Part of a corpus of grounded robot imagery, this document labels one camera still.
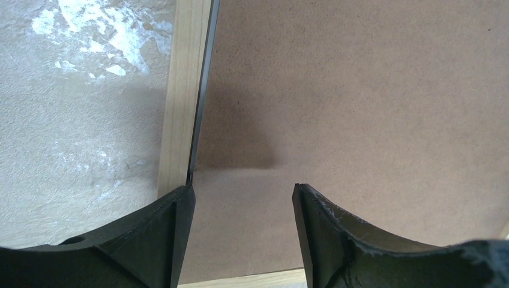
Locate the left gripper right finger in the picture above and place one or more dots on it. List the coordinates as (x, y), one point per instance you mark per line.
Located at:
(340, 249)

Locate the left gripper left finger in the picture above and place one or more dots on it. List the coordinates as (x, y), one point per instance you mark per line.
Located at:
(143, 249)

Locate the brown backing board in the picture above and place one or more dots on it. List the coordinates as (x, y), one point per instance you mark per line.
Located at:
(397, 111)

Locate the cat photo print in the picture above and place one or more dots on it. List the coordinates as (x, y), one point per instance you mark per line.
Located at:
(201, 96)

